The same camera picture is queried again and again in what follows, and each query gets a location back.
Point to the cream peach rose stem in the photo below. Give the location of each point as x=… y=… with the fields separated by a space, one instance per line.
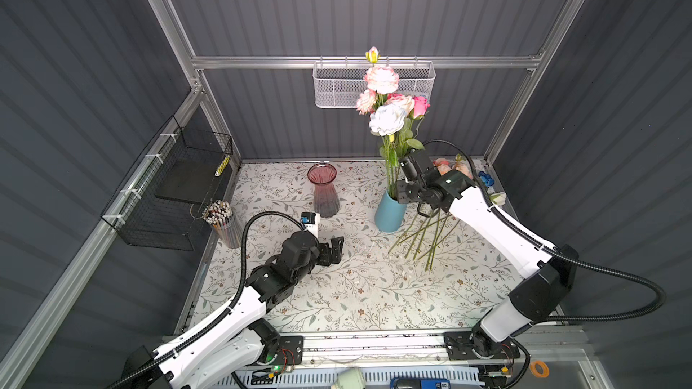
x=403 y=102

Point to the pink peony spray stem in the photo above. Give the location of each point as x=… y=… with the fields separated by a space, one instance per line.
x=381 y=82

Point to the teal ceramic vase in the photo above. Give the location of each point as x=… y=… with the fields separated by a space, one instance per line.
x=389 y=214

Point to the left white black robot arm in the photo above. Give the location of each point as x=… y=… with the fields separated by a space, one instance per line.
x=235 y=335

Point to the white blue flower stem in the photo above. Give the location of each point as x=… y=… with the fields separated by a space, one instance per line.
x=375 y=124

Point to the pink ribbed glass vase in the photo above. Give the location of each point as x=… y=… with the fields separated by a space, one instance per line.
x=326 y=201

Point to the black wire wall basket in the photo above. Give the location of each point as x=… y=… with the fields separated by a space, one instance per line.
x=161 y=206

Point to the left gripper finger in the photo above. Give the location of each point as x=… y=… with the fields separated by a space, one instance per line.
x=323 y=258
x=335 y=250

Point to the pink peony flower bunch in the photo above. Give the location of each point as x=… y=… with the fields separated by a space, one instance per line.
x=425 y=233

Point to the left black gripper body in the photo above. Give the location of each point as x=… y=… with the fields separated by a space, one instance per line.
x=327 y=252

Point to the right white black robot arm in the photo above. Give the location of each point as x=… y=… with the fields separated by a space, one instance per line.
x=546 y=280

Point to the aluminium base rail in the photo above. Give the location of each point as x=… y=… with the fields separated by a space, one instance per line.
x=323 y=349

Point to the hot pink rose stem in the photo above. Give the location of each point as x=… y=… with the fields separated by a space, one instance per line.
x=419 y=108

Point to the glass cup of pencils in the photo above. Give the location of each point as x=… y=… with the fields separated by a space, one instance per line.
x=220 y=216

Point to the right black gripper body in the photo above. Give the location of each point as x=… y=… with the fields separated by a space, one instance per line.
x=417 y=176

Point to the white wire mesh basket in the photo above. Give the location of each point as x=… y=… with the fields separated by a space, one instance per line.
x=341 y=87

